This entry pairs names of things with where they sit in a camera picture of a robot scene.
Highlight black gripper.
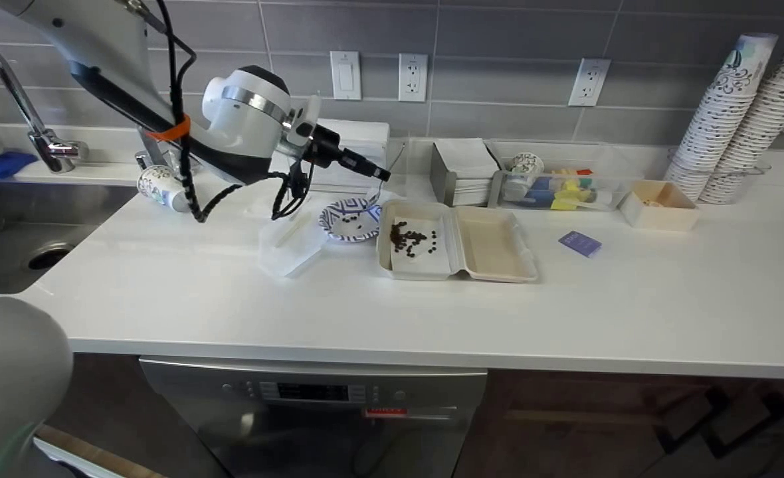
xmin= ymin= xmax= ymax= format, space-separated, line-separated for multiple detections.
xmin=294 ymin=122 xmax=393 ymax=186

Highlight shiny metal spoon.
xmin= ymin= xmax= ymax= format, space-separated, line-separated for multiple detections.
xmin=365 ymin=178 xmax=391 ymax=212

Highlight patterned paper cup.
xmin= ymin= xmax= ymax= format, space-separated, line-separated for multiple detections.
xmin=136 ymin=167 xmax=195 ymax=216

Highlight blue white paper bowl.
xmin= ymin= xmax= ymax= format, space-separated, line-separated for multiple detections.
xmin=316 ymin=196 xmax=385 ymax=248

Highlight pile of coffee beans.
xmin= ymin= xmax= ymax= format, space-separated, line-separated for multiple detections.
xmin=385 ymin=217 xmax=443 ymax=261

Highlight grey metal napkin holder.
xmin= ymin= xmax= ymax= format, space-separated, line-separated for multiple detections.
xmin=428 ymin=136 xmax=502 ymax=211

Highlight clear plastic bag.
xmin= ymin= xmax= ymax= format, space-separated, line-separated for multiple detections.
xmin=255 ymin=224 xmax=327 ymax=284

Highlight clear condiment tray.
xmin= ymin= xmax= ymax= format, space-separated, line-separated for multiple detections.
xmin=493 ymin=150 xmax=619 ymax=216

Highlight white foam clamshell container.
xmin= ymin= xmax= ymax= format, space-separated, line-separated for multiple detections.
xmin=373 ymin=196 xmax=541 ymax=288

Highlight small round patterned container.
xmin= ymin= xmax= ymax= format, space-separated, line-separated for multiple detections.
xmin=504 ymin=152 xmax=548 ymax=182

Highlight blue sugar packets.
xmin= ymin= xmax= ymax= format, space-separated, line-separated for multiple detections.
xmin=524 ymin=174 xmax=559 ymax=212

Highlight yellow sugar packets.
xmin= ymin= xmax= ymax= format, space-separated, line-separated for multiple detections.
xmin=548 ymin=174 xmax=601 ymax=212

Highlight purple tea bag packet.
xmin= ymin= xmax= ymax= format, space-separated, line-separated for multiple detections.
xmin=558 ymin=229 xmax=603 ymax=261

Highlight green capped soap bottle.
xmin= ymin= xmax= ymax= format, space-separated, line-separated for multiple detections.
xmin=136 ymin=131 xmax=181 ymax=175

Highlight stainless steel dishwasher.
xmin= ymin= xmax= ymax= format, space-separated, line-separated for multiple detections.
xmin=138 ymin=356 xmax=492 ymax=478

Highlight small beige open box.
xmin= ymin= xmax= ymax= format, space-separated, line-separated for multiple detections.
xmin=615 ymin=178 xmax=700 ymax=233

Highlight chrome faucet knob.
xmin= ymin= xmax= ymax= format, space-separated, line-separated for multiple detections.
xmin=48 ymin=136 xmax=90 ymax=175

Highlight dark wooden cabinet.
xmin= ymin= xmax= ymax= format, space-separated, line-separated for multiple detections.
xmin=15 ymin=348 xmax=784 ymax=478

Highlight stack of patterned paper cups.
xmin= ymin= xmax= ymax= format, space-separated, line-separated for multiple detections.
xmin=663 ymin=32 xmax=780 ymax=206
xmin=698 ymin=22 xmax=784 ymax=208

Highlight stainless steel sink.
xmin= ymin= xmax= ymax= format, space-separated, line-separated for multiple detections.
xmin=0 ymin=182 xmax=141 ymax=298

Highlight curved chrome faucet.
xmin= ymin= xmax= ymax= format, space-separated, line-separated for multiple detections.
xmin=0 ymin=30 xmax=66 ymax=167

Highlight blue sponge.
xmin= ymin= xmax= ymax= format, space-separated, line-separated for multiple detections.
xmin=0 ymin=147 xmax=39 ymax=183

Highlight wooden strip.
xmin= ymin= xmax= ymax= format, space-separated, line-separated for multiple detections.
xmin=35 ymin=423 xmax=163 ymax=478

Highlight white rounded chair back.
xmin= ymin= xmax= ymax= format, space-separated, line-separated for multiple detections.
xmin=0 ymin=294 xmax=77 ymax=478

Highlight white light switch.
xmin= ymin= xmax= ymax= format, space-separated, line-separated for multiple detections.
xmin=327 ymin=49 xmax=364 ymax=103

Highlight white wall outlet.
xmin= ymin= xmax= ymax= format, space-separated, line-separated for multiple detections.
xmin=395 ymin=50 xmax=431 ymax=103
xmin=565 ymin=57 xmax=614 ymax=110

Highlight orange cable strap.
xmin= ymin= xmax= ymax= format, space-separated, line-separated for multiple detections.
xmin=154 ymin=114 xmax=194 ymax=147

